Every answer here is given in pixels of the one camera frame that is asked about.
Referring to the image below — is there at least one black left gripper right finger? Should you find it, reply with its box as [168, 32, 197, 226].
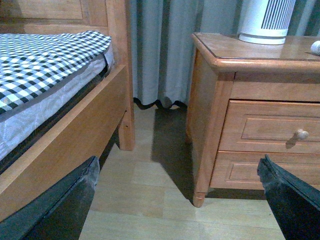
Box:
[257, 154, 320, 240]

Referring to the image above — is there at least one white cylindrical air purifier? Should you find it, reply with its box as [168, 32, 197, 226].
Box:
[238, 0, 296, 45]

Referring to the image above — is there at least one grey mattress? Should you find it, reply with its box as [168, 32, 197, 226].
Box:
[0, 45, 115, 159]

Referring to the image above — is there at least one wooden bed frame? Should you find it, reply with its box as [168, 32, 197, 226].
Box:
[0, 0, 135, 219]

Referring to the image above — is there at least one checkered bed sheet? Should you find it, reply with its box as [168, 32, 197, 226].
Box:
[0, 30, 112, 114]

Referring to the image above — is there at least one wooden nightstand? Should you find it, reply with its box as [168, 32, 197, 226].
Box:
[186, 33, 320, 207]

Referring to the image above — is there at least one wooden drawer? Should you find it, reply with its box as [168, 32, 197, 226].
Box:
[219, 100, 320, 154]
[209, 151, 320, 190]

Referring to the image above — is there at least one grey curtain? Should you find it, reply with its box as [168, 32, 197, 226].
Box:
[128, 0, 320, 111]

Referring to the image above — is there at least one white medicine bottle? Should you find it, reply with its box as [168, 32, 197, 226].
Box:
[310, 40, 320, 56]

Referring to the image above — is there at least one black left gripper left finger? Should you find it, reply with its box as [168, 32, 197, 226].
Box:
[0, 156, 100, 240]

